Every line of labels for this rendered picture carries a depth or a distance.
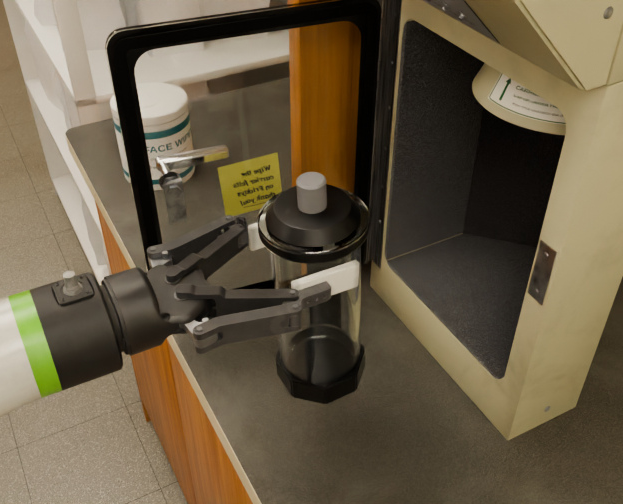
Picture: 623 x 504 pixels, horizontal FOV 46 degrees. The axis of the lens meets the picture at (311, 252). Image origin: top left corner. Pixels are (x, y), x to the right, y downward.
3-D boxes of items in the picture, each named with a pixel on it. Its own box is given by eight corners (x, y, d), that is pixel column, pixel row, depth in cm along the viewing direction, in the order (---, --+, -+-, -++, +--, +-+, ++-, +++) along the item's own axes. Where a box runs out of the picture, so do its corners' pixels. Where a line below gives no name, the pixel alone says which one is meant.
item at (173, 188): (188, 222, 87) (183, 183, 84) (170, 226, 87) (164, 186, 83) (184, 213, 89) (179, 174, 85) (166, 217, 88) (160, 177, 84)
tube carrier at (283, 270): (338, 316, 90) (334, 172, 76) (385, 376, 82) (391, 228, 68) (258, 350, 86) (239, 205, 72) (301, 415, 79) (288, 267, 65)
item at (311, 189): (332, 196, 76) (330, 142, 72) (378, 244, 70) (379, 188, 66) (252, 224, 73) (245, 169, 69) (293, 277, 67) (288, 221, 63)
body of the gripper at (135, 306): (118, 317, 60) (222, 283, 63) (90, 259, 66) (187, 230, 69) (131, 378, 65) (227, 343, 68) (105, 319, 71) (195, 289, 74)
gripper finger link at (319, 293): (277, 296, 67) (292, 317, 64) (326, 280, 68) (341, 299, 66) (277, 308, 67) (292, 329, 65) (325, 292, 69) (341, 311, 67)
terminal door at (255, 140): (365, 268, 106) (382, -7, 80) (157, 321, 97) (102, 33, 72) (363, 265, 106) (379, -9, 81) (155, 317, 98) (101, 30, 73)
